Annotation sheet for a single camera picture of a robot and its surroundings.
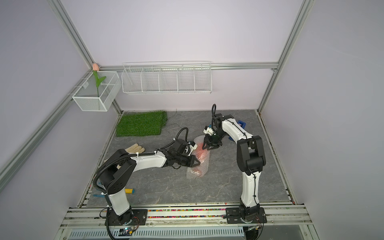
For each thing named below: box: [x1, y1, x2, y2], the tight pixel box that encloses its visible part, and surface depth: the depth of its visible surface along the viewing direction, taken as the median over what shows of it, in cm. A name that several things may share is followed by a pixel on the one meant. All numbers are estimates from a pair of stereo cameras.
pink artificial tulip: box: [92, 63, 107, 98], surface depth 92 cm
